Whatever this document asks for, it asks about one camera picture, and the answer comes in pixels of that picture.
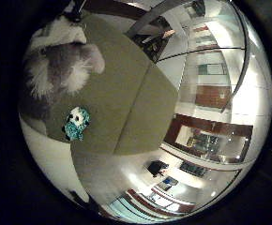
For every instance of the blue framed picture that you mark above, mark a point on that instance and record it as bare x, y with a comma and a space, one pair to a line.
169, 182

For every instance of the dark framed wall panel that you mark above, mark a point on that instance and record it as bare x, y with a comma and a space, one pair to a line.
193, 168

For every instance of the grey metal beam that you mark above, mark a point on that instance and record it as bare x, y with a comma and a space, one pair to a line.
148, 17

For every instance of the teal panda plush toy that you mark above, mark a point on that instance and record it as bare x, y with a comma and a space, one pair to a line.
76, 123

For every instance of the dark seated person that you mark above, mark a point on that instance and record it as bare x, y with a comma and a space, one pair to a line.
154, 42

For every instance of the black office chair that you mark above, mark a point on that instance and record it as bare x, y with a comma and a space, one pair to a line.
157, 167

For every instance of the teal and white board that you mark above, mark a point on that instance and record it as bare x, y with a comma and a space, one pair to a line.
212, 68

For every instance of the brown wooden door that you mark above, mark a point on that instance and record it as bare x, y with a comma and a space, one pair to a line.
212, 96

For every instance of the wooden framed window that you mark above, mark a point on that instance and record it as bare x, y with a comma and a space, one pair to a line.
211, 139

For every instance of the grey and white plush toy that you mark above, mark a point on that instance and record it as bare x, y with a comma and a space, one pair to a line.
61, 65

